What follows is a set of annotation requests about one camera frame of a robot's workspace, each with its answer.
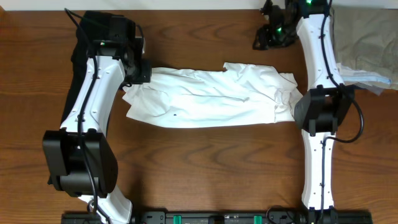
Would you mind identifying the white t-shirt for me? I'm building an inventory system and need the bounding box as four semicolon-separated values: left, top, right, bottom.
123;62;302;128

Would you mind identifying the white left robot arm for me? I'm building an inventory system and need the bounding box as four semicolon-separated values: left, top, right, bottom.
42;56;151;223

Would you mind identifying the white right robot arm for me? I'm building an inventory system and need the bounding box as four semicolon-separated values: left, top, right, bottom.
253;9;358;213

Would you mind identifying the black garment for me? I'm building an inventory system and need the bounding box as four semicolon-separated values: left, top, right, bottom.
60;11;134;125

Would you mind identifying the khaki grey garment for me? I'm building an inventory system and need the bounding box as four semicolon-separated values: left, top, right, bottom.
331;6;397;90

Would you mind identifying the light blue folded cloth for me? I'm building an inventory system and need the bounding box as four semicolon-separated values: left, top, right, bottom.
336;63;392;95

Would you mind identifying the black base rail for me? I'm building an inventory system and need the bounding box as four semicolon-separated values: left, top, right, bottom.
60;203;374;224

